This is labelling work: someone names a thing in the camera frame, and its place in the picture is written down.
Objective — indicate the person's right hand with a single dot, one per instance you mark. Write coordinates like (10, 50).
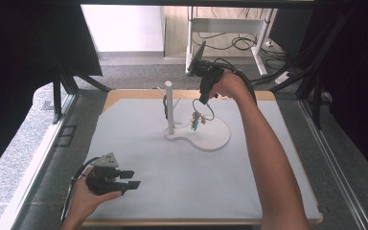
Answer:
(231, 86)

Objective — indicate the white key stand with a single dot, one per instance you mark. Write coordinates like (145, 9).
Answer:
(212, 140)

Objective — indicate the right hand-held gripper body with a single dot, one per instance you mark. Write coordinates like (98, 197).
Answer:
(209, 73)

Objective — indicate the white table mat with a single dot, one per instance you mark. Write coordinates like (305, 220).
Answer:
(140, 134)

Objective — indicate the black curtain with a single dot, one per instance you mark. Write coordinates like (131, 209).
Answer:
(19, 64)
(357, 80)

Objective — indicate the black metal stand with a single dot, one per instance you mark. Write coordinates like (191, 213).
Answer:
(57, 96)
(316, 96)

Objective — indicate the dark floor hatch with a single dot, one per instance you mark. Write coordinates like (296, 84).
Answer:
(66, 135)

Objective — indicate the black frame bar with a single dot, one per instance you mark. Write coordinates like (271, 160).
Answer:
(198, 2)

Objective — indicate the person's left hand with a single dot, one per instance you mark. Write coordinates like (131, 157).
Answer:
(84, 201)

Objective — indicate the white desk frame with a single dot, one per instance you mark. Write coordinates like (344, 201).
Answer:
(226, 25)

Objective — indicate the aluminium rail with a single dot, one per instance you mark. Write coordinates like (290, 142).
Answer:
(28, 179)
(335, 166)

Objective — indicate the white power strip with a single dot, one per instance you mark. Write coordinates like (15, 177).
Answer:
(283, 77)

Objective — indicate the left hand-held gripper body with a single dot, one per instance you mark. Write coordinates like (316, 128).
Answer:
(102, 183)

